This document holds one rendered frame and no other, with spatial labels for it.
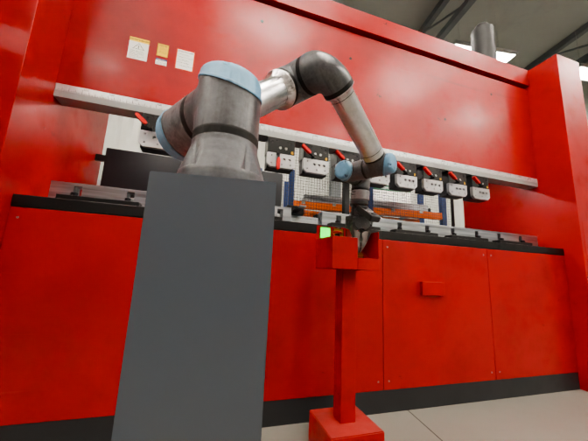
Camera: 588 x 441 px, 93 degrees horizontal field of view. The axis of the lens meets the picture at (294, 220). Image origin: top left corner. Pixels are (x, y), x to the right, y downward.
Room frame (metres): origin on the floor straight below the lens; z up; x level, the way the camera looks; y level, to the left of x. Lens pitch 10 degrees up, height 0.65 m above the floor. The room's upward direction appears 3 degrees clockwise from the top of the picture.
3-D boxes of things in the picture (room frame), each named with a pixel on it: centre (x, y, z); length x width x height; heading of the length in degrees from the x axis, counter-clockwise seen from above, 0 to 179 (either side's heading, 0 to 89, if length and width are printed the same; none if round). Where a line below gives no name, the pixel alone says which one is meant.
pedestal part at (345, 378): (1.14, -0.22, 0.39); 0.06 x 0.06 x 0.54; 17
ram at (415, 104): (1.59, -0.36, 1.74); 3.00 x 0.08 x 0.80; 107
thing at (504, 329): (1.55, -0.37, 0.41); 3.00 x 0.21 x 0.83; 107
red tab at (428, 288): (1.55, -0.76, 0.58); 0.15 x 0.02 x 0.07; 107
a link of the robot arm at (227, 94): (0.48, 0.14, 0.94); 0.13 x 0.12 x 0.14; 48
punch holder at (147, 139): (1.27, 0.67, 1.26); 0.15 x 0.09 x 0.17; 107
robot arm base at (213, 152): (0.48, 0.13, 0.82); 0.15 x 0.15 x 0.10
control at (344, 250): (1.14, -0.22, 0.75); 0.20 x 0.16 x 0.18; 107
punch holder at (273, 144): (1.45, 0.10, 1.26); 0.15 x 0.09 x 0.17; 107
